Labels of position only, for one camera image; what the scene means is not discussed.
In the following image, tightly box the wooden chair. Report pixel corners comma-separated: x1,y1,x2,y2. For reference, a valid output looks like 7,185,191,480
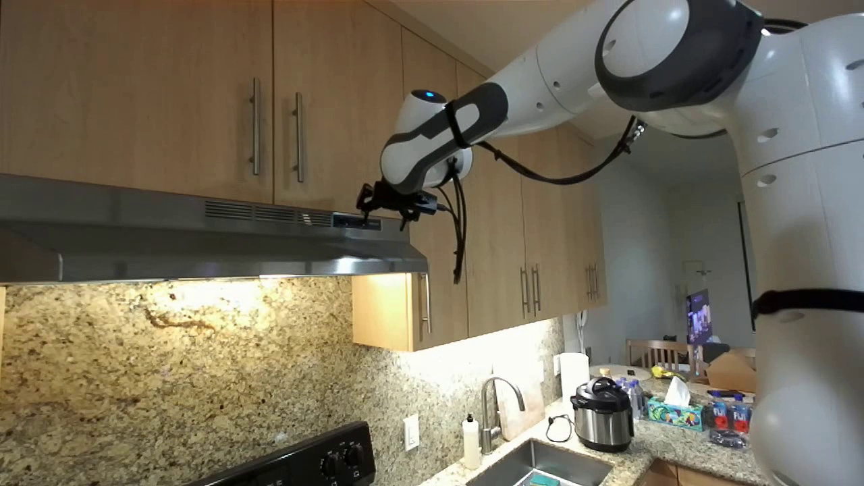
626,335,697,373

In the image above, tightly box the steel electric pressure cooker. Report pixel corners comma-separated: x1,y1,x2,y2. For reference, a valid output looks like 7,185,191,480
567,374,638,454

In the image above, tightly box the black power cord loop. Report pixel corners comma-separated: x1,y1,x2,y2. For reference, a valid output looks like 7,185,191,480
543,412,576,444

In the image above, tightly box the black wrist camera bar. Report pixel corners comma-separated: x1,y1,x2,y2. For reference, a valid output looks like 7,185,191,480
357,181,445,211

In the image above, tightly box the short wooden wall cabinet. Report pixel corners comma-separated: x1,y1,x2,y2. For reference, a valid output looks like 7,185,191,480
0,0,405,216

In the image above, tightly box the clear plastic bottle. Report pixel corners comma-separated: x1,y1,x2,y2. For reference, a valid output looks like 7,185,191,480
617,366,648,419

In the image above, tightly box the pack of water bottles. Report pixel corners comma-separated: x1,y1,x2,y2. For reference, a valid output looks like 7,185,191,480
705,389,758,450

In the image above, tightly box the beige cutting board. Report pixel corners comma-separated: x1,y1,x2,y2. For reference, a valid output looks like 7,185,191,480
499,382,549,443

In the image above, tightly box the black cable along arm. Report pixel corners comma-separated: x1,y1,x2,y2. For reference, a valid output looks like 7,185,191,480
435,114,648,285

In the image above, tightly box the white soap bottle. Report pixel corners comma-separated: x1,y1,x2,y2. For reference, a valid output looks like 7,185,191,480
458,412,485,471

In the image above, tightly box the wooden base cabinet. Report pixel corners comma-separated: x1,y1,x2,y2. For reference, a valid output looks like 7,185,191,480
631,455,767,486

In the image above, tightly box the long wooden wall cabinet row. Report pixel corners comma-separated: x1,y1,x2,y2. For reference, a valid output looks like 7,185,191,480
349,25,611,353

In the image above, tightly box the blue purple hanging bag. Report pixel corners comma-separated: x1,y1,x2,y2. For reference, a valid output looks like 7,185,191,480
682,289,717,350

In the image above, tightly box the white paper towel roll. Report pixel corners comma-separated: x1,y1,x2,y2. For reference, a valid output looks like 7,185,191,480
557,350,594,405

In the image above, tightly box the stainless steel sink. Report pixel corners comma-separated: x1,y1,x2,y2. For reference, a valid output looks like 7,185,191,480
464,438,615,486

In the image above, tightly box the white wall outlet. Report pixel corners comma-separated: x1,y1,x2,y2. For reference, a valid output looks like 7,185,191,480
400,412,423,454

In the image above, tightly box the chrome kitchen faucet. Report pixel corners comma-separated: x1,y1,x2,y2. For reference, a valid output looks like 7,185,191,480
478,373,528,455

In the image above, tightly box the teal tissue box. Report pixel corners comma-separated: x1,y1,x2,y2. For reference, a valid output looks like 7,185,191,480
642,374,707,432

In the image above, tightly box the black stove control panel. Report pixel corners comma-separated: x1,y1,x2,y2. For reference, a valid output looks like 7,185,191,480
185,419,378,486

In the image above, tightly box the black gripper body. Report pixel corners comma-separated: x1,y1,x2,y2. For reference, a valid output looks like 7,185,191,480
381,199,431,234

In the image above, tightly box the stainless steel range hood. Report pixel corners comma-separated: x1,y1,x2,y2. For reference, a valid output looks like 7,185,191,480
0,173,431,284

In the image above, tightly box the brown paper bag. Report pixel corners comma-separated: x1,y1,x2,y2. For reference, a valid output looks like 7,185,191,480
705,347,758,396

